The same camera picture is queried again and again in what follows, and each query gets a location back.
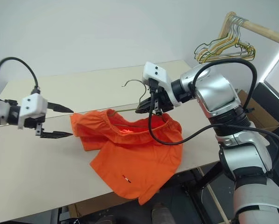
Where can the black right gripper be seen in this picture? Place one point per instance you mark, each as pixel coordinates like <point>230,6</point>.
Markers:
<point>164,101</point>

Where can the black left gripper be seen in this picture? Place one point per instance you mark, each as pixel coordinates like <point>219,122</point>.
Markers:
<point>33,121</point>

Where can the orange garment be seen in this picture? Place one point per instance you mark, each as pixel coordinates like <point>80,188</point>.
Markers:
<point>139,158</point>

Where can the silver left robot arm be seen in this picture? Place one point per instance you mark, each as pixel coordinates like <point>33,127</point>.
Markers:
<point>3,114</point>

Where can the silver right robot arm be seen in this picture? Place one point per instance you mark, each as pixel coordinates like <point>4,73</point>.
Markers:
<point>218,93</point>

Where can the flat cardboard sheet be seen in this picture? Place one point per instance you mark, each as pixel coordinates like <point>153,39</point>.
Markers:
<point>102,204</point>

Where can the dark rounded shape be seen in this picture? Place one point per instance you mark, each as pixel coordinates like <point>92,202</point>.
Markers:
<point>162,213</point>
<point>108,220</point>

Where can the thin wooden strip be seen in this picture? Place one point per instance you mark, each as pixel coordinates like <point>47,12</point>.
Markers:
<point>214,194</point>

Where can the open cardboard box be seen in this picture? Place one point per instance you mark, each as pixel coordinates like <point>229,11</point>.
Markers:
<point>260,114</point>

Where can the black panel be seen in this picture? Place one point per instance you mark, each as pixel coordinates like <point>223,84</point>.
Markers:
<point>274,105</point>

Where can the wooden clothes rack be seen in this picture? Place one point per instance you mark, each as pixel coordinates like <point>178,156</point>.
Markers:
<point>265,32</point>

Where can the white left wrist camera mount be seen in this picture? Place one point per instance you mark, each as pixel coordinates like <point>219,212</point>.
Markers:
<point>33,105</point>

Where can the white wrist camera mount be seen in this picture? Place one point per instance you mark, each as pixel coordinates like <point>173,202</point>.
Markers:
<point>33,105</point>
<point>155,72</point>

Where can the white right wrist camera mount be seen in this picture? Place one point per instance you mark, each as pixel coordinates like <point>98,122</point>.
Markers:
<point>155,72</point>

